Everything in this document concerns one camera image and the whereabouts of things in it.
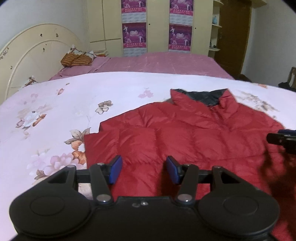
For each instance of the cream corner shelf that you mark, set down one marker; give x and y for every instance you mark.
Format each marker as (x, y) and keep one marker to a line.
(215, 28)

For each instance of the black bag on chair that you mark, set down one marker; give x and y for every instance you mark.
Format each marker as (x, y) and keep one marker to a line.
(286, 86)

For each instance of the lower right purple poster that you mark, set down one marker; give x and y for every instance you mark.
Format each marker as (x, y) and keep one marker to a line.
(180, 38)

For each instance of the floral white bed quilt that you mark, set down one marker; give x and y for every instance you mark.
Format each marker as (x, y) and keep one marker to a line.
(43, 124)

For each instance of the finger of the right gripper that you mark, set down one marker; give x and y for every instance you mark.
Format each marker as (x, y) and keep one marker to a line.
(280, 139)
(287, 132)

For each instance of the pink checked bed sheet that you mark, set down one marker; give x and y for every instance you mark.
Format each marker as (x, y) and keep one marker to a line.
(158, 62)

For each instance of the purple poster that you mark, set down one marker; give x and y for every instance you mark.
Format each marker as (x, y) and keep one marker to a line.
(134, 35)
(182, 7)
(180, 38)
(133, 6)

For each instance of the brown wooden door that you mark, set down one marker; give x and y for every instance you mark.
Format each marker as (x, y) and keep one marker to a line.
(235, 17)

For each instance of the lower left purple poster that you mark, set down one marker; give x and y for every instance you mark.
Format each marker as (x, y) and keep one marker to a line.
(134, 35)

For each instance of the upper left purple poster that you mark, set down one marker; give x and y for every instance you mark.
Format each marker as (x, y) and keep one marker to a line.
(133, 6)

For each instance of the upper right purple poster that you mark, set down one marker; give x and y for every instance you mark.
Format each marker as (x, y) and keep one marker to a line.
(182, 7)

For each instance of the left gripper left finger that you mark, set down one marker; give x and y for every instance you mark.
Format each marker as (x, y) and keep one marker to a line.
(101, 176)

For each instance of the cream rounded headboard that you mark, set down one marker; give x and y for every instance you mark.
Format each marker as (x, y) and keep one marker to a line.
(35, 52)

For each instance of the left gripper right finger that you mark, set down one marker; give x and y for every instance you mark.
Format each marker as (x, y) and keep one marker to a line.
(186, 177)

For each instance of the wooden chair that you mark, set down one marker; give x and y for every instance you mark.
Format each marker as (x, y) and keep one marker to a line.
(292, 77)

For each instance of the cream wardrobe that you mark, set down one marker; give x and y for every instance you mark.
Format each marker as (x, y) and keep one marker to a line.
(105, 26)

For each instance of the red down jacket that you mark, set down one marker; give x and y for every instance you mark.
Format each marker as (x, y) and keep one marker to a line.
(202, 128)

